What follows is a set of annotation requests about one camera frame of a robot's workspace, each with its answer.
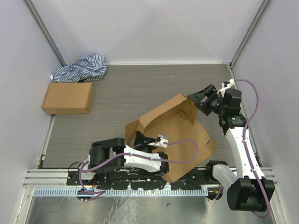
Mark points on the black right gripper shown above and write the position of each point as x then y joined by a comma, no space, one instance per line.
210,92

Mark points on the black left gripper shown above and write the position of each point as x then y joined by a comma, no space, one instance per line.
142,141

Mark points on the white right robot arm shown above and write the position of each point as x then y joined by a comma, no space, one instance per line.
247,189

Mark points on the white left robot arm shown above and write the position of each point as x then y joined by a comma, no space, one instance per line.
113,154

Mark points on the closed brown cardboard box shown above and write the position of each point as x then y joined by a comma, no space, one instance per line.
68,98

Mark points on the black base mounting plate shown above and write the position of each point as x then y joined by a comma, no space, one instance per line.
134,178

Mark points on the blue striped cloth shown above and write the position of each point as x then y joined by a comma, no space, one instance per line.
90,67

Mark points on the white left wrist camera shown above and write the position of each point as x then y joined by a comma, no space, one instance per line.
160,141

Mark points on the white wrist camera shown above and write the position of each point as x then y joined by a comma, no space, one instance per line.
160,141
225,85

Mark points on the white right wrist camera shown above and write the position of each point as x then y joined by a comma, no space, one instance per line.
225,85

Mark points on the white slotted cable duct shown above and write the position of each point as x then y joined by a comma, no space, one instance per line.
128,192

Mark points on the aluminium front rail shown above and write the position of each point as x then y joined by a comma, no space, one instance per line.
51,178

